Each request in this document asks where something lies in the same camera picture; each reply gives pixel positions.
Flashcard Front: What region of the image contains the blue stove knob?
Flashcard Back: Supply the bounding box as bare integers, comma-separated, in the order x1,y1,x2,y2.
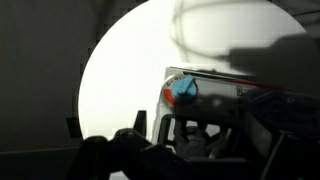
170,74,200,105

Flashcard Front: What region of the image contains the grey toy kitchen stove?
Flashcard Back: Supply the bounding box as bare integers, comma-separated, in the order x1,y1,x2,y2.
151,66,320,161

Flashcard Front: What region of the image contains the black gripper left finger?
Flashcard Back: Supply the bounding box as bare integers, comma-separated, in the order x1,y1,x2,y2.
65,127,174,180

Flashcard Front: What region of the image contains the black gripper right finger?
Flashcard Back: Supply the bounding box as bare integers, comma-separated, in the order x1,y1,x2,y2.
259,129,320,180

